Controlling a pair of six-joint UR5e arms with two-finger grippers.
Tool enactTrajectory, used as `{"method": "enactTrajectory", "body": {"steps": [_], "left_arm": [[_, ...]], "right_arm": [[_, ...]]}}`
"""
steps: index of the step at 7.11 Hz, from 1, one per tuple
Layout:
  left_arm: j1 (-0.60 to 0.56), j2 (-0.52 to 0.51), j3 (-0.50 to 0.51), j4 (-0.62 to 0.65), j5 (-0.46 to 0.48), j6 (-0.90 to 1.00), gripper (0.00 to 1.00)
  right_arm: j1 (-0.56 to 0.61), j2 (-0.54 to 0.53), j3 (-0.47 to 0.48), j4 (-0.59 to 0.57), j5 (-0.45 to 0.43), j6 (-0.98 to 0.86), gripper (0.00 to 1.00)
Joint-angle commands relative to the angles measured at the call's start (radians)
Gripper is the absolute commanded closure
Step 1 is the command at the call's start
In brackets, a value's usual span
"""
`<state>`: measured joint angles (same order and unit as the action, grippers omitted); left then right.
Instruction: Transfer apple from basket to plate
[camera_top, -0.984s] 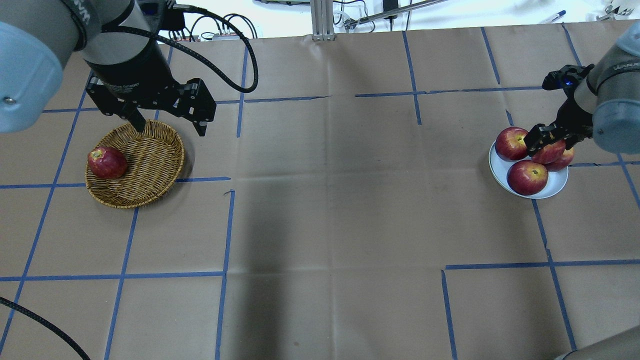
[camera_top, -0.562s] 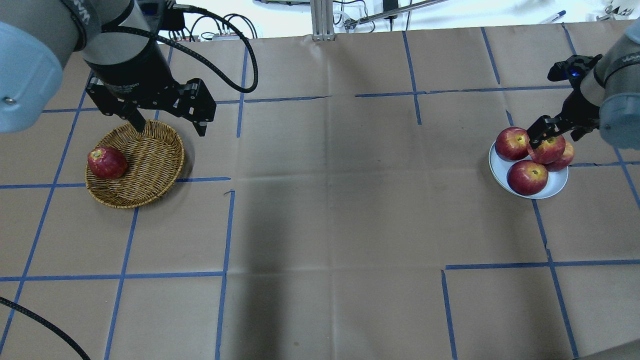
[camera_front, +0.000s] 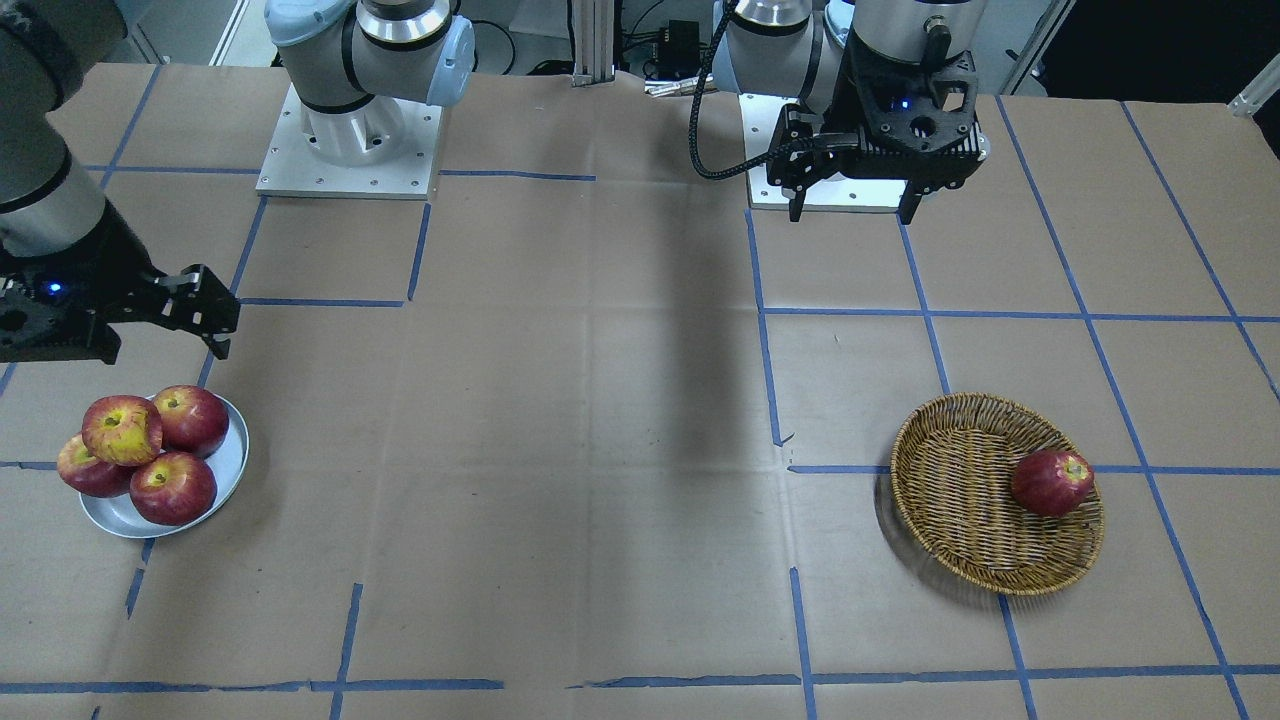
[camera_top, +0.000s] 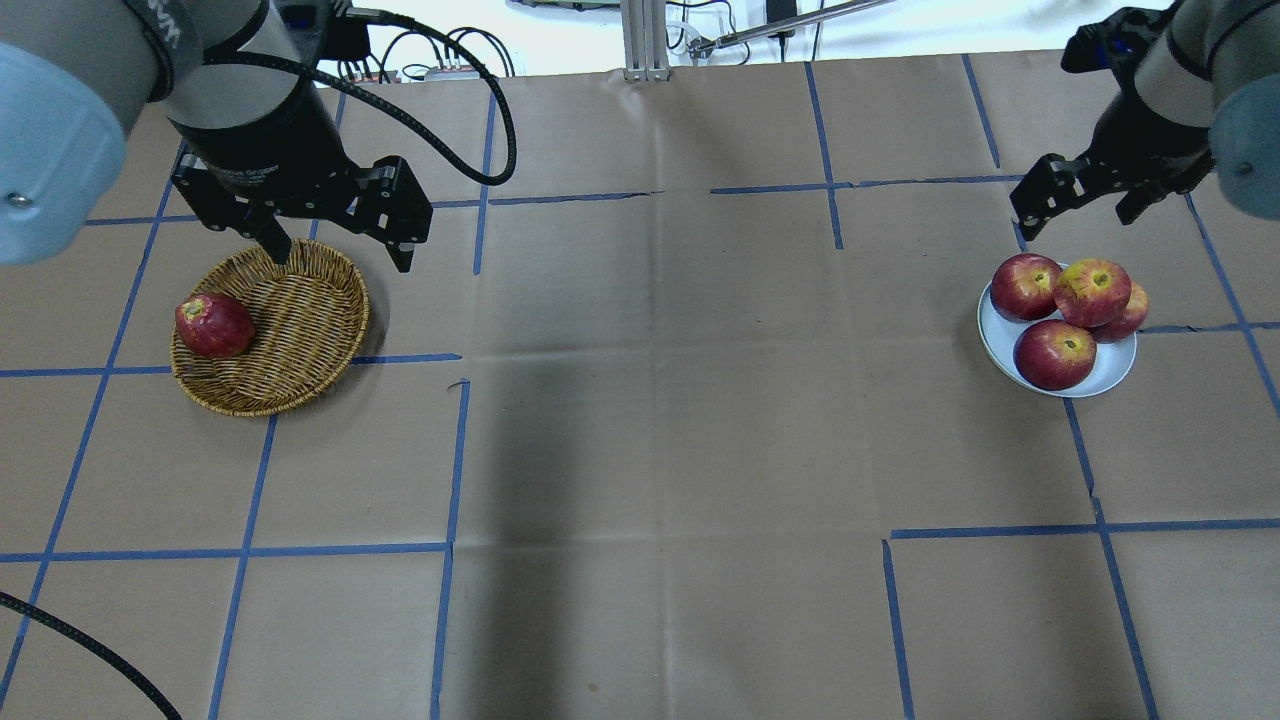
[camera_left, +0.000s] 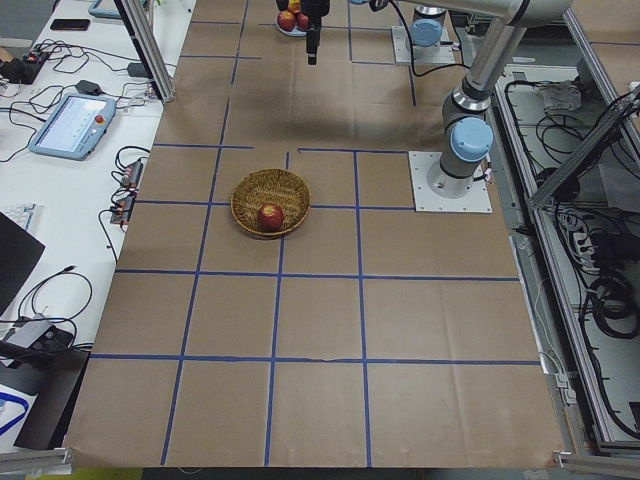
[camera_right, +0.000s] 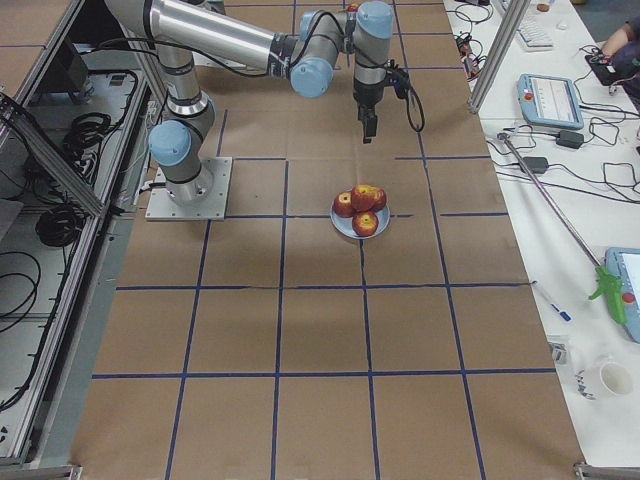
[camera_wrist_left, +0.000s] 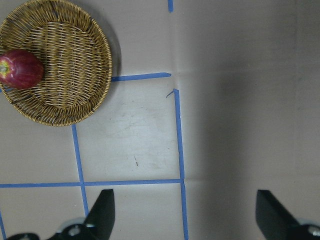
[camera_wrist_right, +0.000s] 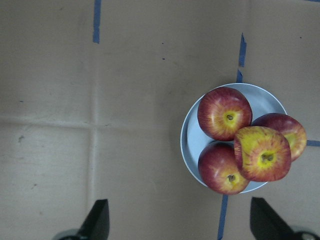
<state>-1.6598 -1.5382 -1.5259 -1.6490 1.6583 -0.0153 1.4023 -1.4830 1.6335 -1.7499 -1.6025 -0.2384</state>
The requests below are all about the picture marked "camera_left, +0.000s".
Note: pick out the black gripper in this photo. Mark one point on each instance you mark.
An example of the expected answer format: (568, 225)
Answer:
(315, 10)

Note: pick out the red yellow apple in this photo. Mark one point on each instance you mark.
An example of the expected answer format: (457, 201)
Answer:
(292, 6)

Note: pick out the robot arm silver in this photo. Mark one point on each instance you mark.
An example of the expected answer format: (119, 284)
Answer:
(426, 28)
(468, 137)

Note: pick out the red apple on plate front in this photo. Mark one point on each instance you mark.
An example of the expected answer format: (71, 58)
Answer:
(302, 22)

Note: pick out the red apple on plate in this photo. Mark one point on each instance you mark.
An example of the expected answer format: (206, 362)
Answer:
(286, 21)
(302, 22)

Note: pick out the silver metal plate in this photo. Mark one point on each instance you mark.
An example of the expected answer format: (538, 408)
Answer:
(295, 32)

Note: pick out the red apple on plate back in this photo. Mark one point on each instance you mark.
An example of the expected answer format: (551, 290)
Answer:
(286, 21)

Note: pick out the woven wicker basket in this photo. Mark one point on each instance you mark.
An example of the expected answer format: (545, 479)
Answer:
(274, 186)

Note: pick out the dark red apple in basket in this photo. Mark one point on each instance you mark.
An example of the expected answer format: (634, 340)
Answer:
(270, 217)

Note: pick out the black power adapter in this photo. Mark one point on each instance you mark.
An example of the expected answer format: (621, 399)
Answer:
(86, 87)

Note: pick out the black smartphone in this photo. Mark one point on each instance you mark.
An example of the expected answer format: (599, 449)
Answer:
(70, 24)

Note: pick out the blue teach pendant tablet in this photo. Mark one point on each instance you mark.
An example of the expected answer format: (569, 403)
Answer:
(75, 127)

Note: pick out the black laptop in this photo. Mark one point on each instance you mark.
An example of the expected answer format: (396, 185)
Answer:
(20, 253)

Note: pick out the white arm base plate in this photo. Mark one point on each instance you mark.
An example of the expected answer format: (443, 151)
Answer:
(436, 192)
(439, 54)

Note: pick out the aluminium frame post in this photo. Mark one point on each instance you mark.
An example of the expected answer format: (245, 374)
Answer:
(141, 35)

